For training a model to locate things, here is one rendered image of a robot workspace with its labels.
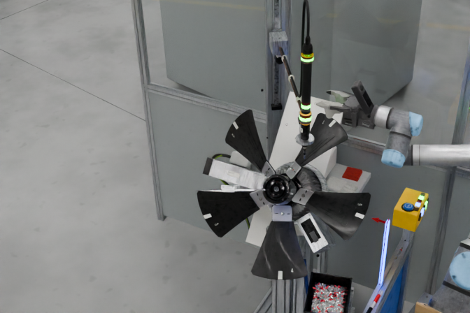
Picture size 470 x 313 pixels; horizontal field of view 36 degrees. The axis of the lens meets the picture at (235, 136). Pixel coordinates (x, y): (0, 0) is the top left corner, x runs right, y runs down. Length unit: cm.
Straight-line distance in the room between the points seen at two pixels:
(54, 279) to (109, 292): 36
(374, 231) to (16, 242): 219
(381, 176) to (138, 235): 166
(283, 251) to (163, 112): 145
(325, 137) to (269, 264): 54
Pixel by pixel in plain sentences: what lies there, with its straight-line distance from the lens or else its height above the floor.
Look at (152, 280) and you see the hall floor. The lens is 423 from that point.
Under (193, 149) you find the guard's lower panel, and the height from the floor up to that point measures 65.
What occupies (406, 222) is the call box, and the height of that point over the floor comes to 102.
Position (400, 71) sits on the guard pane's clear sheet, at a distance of 327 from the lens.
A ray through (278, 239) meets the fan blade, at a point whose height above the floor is 105.
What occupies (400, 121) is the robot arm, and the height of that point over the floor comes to 166.
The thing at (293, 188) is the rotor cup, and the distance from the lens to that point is 286.
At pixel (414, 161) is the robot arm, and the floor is 149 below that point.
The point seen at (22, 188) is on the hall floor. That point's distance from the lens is 509.
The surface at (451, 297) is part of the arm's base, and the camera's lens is 254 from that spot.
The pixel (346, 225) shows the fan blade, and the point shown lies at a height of 117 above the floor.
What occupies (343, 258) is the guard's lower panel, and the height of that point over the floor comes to 21.
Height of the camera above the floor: 301
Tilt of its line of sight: 35 degrees down
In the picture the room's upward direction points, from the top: 2 degrees counter-clockwise
